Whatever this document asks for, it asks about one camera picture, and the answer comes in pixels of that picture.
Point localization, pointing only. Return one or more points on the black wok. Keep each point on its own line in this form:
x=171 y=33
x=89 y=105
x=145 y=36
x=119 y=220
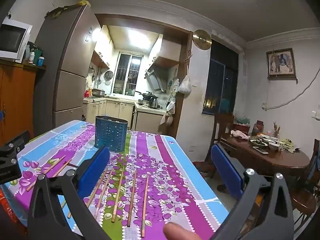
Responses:
x=147 y=95

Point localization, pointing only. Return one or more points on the plate of greens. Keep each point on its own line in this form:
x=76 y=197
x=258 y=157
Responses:
x=258 y=143

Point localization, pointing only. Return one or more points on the hanging white plastic bag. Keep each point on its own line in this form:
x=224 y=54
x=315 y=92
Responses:
x=185 y=86

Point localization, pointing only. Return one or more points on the steel range hood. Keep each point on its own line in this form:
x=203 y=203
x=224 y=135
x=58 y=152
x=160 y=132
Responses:
x=155 y=80

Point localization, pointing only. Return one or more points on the purple floral tablecloth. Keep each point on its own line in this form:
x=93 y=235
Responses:
x=175 y=180

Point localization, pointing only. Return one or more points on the white wall socket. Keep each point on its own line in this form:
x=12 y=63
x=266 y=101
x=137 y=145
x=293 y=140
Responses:
x=316 y=115

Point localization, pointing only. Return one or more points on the row of wooden chopsticks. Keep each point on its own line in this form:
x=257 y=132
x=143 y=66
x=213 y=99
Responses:
x=132 y=200

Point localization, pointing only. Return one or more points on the glass jar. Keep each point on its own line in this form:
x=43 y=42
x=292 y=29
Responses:
x=257 y=128

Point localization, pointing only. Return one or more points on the blue perforated utensil holder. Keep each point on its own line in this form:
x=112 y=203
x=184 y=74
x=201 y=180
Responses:
x=110 y=135

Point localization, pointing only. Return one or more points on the round brass wall clock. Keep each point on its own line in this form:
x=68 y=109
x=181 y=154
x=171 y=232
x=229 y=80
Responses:
x=202 y=40

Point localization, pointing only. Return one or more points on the beige kitchen counter cabinets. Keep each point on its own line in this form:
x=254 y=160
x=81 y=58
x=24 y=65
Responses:
x=117 y=110

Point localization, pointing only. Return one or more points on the steel cooking pot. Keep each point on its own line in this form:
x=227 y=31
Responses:
x=98 y=93

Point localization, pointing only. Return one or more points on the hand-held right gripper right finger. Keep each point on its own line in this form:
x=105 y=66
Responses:
x=226 y=173

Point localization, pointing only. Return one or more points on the orange wooden cabinet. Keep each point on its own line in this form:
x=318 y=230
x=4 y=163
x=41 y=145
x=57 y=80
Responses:
x=17 y=100

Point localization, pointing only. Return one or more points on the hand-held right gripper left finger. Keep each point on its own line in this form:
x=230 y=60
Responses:
x=94 y=168

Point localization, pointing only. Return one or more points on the white bowl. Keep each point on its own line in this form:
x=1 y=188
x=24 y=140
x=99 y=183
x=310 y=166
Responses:
x=273 y=146

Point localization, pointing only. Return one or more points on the red patterned cloth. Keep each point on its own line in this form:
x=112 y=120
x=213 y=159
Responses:
x=7 y=205

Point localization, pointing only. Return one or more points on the dark wooden chair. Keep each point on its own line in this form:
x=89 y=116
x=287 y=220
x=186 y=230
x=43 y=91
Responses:
x=303 y=200
x=223 y=125

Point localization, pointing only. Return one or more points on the white cup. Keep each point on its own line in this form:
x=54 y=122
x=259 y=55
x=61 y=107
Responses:
x=282 y=146

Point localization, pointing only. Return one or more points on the barred kitchen window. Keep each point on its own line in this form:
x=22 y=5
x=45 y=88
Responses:
x=127 y=73

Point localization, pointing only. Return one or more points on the yellow green cloth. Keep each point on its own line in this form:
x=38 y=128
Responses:
x=62 y=9

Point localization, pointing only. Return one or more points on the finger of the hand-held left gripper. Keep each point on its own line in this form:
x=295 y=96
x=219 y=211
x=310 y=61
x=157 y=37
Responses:
x=13 y=143

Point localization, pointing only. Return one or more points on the steel kettle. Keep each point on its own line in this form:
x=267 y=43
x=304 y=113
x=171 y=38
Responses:
x=154 y=103

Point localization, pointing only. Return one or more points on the white plastic bottle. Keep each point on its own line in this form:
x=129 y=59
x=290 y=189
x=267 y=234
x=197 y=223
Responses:
x=32 y=57

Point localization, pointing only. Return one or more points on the red basin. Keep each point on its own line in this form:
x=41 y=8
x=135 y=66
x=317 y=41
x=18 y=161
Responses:
x=241 y=128

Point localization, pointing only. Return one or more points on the framed elephant picture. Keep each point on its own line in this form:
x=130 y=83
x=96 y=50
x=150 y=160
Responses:
x=281 y=62

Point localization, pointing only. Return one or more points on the white microwave oven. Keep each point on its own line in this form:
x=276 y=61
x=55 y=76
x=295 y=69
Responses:
x=12 y=40

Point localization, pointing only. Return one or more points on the person's right hand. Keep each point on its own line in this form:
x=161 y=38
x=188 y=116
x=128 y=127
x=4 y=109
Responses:
x=180 y=232

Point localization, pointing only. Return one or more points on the dark wooden dining table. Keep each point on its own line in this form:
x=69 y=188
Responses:
x=282 y=161

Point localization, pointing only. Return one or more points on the dark room window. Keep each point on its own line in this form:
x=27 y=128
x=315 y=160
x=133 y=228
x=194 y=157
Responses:
x=220 y=80

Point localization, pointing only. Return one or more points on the cup of chopsticks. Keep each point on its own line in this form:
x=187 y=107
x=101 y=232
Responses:
x=276 y=131

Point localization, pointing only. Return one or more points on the pink cloth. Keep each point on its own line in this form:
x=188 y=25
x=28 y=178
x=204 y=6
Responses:
x=240 y=135

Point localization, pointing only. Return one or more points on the grey refrigerator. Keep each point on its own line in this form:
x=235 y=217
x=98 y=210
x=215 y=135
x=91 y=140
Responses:
x=70 y=67

